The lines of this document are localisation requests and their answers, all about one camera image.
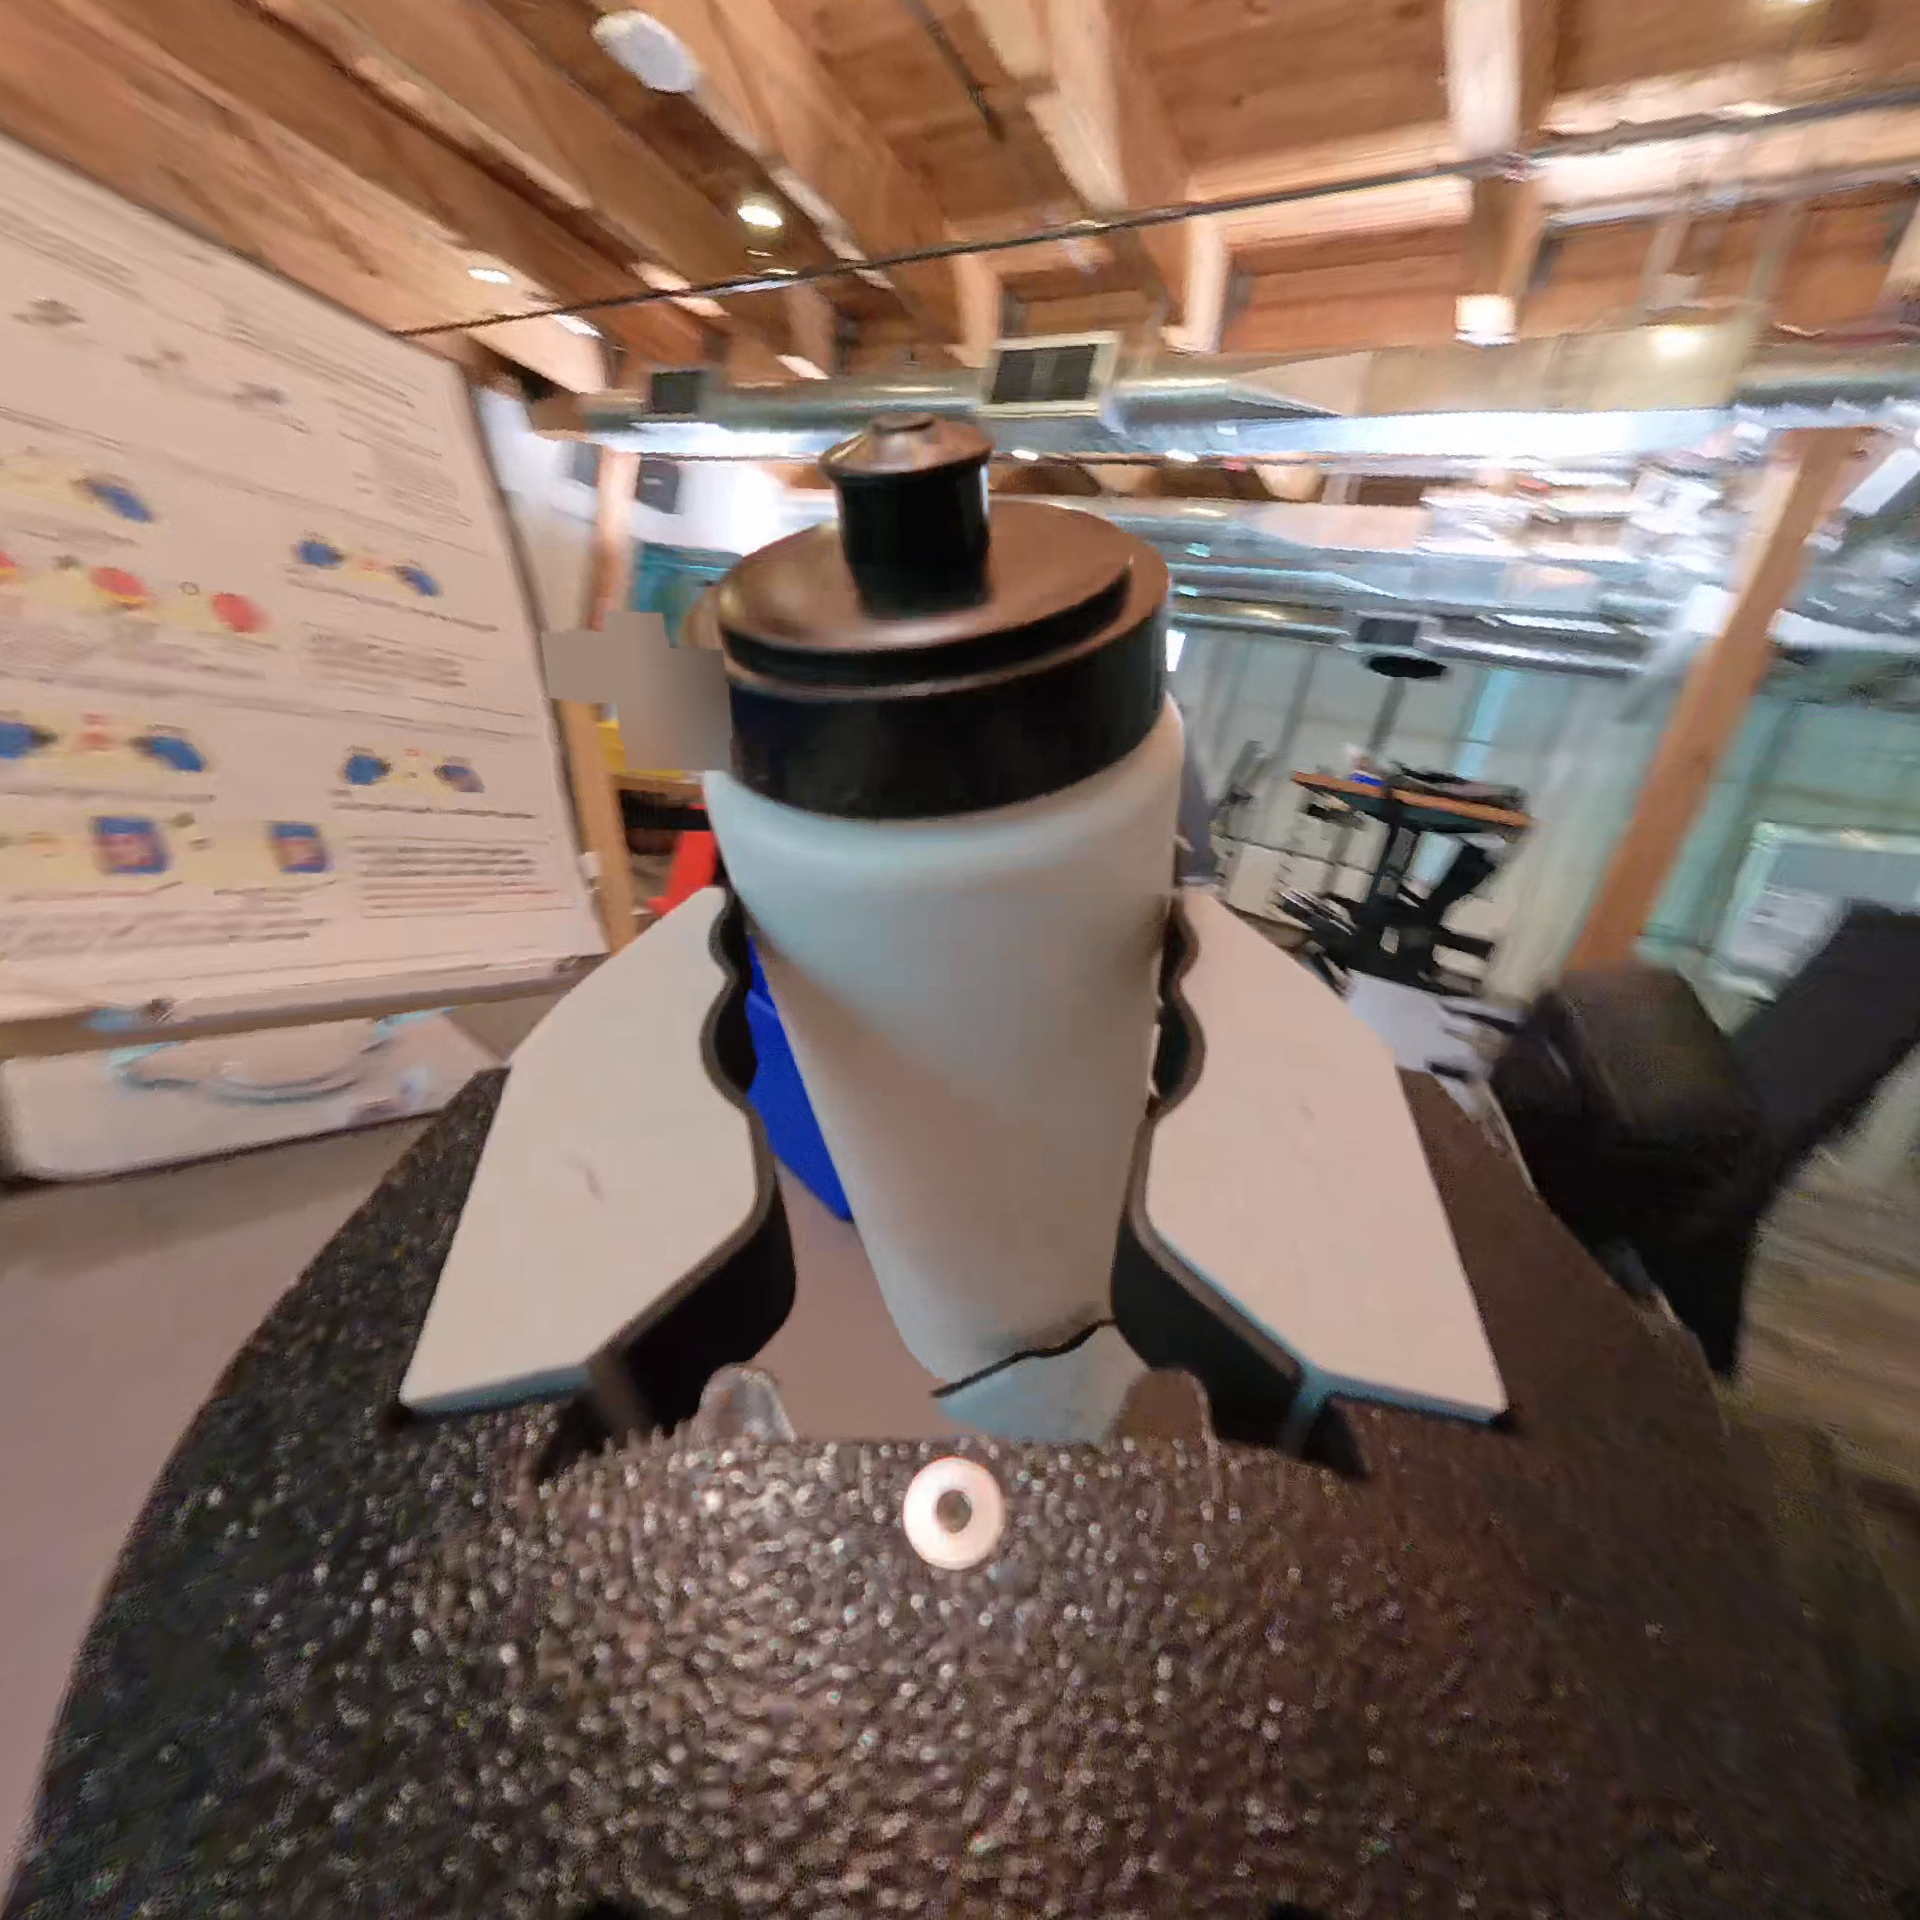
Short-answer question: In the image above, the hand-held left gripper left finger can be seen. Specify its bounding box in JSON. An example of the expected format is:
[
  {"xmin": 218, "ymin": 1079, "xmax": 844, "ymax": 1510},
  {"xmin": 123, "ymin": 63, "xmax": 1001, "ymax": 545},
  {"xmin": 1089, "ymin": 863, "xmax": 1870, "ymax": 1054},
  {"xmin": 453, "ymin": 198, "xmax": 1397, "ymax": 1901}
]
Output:
[{"xmin": 397, "ymin": 884, "xmax": 797, "ymax": 1441}]

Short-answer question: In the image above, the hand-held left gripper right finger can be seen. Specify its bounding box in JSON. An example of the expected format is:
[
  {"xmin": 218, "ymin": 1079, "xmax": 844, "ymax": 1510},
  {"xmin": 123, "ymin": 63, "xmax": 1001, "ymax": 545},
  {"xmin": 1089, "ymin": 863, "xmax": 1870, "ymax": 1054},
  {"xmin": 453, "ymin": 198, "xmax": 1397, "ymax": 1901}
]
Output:
[{"xmin": 1111, "ymin": 884, "xmax": 1514, "ymax": 1466}]

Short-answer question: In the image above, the white bottle black cap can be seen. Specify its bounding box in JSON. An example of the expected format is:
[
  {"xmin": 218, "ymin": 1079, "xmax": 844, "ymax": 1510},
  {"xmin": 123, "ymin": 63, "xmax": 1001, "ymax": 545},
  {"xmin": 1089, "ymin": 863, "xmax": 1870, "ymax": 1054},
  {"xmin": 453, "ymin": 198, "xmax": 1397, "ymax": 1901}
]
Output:
[{"xmin": 699, "ymin": 417, "xmax": 1190, "ymax": 1437}]

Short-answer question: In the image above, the blue storage bin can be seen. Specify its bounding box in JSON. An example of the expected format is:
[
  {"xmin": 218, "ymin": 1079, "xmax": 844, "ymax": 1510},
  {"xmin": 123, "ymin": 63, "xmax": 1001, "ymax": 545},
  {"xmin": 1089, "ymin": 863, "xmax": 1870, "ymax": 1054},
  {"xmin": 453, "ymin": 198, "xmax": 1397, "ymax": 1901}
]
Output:
[{"xmin": 743, "ymin": 935, "xmax": 860, "ymax": 1220}]

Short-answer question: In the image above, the black office chair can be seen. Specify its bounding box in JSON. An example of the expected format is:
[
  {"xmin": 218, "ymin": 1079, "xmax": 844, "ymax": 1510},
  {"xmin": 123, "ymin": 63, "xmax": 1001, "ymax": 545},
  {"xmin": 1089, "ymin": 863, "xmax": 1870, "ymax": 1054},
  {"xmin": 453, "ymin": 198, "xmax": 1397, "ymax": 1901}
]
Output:
[{"xmin": 1489, "ymin": 895, "xmax": 1920, "ymax": 1378}]

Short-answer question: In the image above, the black standing desk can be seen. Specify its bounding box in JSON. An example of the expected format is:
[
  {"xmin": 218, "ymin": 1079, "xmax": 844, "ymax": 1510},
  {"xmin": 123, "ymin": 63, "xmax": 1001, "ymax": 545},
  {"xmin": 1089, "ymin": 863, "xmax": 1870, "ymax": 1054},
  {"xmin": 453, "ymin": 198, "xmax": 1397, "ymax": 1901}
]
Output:
[{"xmin": 1281, "ymin": 762, "xmax": 1537, "ymax": 994}]

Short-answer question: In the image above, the printed instruction sheet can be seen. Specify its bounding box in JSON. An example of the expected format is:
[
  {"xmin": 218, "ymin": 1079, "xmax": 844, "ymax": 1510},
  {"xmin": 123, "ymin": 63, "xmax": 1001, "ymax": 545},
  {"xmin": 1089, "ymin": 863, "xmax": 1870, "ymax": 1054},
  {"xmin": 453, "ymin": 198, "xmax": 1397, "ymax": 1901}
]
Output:
[{"xmin": 0, "ymin": 134, "xmax": 607, "ymax": 1023}]

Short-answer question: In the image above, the white smoke detector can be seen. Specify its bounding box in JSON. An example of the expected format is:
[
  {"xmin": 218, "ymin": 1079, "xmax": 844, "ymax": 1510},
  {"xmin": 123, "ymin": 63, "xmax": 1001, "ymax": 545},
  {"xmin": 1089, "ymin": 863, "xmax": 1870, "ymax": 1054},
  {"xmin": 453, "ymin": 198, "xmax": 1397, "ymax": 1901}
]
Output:
[{"xmin": 590, "ymin": 10, "xmax": 706, "ymax": 97}]

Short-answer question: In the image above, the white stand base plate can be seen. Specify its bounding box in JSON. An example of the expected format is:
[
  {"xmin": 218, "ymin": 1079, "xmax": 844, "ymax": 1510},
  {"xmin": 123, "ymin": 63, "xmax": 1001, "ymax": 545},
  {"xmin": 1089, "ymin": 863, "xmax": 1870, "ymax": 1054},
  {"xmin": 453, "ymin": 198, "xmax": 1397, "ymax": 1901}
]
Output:
[{"xmin": 0, "ymin": 1018, "xmax": 505, "ymax": 1191}]

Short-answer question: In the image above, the wooden support post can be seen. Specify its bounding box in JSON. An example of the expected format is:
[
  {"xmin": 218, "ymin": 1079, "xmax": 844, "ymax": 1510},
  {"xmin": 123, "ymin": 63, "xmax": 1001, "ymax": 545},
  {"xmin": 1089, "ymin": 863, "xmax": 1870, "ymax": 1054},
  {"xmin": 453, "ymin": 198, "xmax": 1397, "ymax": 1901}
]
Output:
[{"xmin": 1559, "ymin": 422, "xmax": 1895, "ymax": 977}]

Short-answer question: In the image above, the silver ventilation duct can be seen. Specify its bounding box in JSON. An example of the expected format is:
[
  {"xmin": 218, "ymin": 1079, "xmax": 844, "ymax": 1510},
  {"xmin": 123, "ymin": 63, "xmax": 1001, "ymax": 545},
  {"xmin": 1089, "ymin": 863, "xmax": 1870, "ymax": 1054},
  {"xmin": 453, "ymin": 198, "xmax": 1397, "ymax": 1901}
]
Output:
[{"xmin": 566, "ymin": 327, "xmax": 1920, "ymax": 471}]

